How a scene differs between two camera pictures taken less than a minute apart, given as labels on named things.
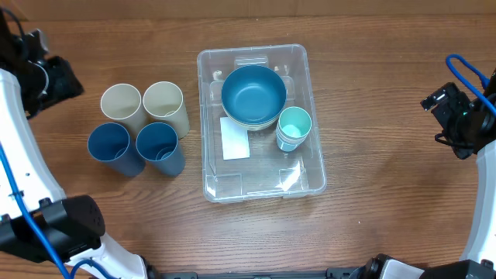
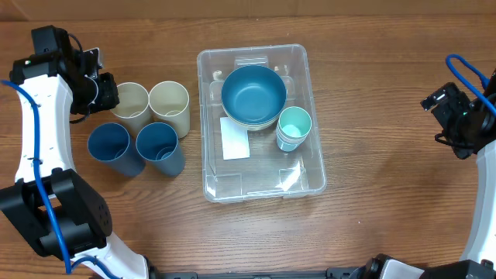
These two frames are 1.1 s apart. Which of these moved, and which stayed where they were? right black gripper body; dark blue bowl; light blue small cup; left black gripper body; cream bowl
Moved: left black gripper body
Stayed: dark blue bowl; right black gripper body; light blue small cup; cream bowl
